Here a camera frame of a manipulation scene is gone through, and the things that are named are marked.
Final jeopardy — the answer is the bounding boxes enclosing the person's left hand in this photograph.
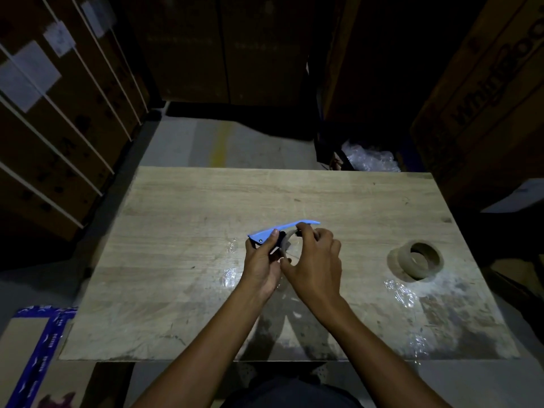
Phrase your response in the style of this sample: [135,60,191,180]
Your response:
[237,228,283,304]

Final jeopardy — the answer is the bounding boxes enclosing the dark table leg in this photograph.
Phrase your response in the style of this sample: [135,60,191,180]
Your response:
[80,360,137,408]

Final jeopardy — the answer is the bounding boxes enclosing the person's left forearm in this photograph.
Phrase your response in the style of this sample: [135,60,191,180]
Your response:
[131,288,273,408]

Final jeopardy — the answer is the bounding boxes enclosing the blue tape dispenser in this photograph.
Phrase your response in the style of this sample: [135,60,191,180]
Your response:
[248,219,322,268]

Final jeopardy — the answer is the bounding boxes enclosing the purple cloth item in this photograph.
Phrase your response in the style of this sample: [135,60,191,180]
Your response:
[37,392,77,408]

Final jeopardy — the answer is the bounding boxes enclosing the large white paper label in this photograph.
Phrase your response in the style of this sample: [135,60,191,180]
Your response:
[0,41,62,113]

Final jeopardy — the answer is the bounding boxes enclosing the large printed cardboard box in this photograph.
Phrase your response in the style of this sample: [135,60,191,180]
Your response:
[410,0,544,209]

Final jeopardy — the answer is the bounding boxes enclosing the dark brown cardboard box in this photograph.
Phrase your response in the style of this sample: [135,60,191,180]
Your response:
[220,0,313,107]
[123,0,228,103]

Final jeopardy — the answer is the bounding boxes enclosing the medium white paper label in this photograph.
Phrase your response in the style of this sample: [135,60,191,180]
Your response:
[80,0,118,39]

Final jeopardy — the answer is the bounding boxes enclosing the person's right hand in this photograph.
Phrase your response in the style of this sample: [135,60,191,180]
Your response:
[279,222,343,326]

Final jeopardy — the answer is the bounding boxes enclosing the small white paper label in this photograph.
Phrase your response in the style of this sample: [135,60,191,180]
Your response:
[42,20,77,58]

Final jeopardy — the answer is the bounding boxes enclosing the clear packing tape roll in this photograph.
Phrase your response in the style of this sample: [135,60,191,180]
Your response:
[386,240,445,282]

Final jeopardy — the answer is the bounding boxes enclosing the brown cardboard box white straps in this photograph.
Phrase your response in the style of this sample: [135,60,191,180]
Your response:
[0,0,152,243]

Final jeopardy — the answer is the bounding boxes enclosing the tall dark cardboard box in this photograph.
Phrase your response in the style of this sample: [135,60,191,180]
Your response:
[316,0,426,137]

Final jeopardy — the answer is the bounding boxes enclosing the crumpled clear plastic wrap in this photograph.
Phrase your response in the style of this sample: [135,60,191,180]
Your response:
[342,139,401,173]

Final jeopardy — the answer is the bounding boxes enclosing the cardboard tape core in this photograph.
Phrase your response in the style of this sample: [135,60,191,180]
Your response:
[277,228,303,263]

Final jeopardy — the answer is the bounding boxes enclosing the person's dark clothing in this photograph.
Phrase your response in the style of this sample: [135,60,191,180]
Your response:
[220,376,362,408]

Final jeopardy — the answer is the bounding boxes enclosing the person's right forearm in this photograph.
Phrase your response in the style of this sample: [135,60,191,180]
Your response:
[316,301,451,408]

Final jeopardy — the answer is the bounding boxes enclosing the blue metal rack post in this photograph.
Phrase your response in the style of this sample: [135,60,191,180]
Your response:
[399,139,419,173]

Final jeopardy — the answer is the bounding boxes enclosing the cardboard box with blue tape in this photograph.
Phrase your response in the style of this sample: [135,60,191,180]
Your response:
[0,305,78,408]

